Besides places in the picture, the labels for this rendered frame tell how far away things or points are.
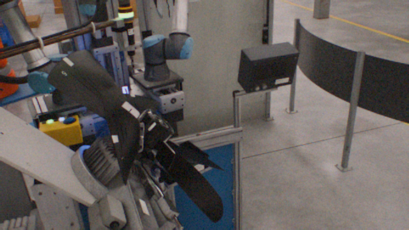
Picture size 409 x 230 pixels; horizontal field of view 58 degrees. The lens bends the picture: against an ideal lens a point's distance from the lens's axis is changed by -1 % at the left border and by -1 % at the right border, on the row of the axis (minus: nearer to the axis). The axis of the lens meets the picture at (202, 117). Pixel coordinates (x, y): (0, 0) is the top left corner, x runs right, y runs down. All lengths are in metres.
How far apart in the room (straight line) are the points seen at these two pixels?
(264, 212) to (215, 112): 1.23
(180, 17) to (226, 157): 0.78
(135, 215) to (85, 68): 0.50
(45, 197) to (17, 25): 0.84
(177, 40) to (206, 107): 1.57
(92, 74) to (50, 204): 0.41
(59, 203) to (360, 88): 2.24
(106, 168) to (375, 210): 2.09
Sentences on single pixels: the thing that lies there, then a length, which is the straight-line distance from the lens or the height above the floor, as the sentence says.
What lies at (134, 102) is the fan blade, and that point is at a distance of 1.45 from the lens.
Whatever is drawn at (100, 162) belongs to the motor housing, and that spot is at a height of 1.15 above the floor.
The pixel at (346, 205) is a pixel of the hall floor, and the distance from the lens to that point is 2.83.
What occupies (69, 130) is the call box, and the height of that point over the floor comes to 1.05.
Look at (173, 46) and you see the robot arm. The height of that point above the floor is 1.23.
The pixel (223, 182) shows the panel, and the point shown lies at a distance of 2.05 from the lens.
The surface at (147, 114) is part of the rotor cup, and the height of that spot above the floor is 1.26.
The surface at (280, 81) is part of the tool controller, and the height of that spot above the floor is 1.08.
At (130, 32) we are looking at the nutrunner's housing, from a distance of 1.18.
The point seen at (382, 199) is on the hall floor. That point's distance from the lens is 2.96.
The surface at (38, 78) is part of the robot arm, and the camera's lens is 1.77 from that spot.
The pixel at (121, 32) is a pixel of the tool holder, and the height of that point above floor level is 1.51.
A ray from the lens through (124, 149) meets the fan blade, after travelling 0.95.
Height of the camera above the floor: 1.78
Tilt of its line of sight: 28 degrees down
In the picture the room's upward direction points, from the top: 3 degrees counter-clockwise
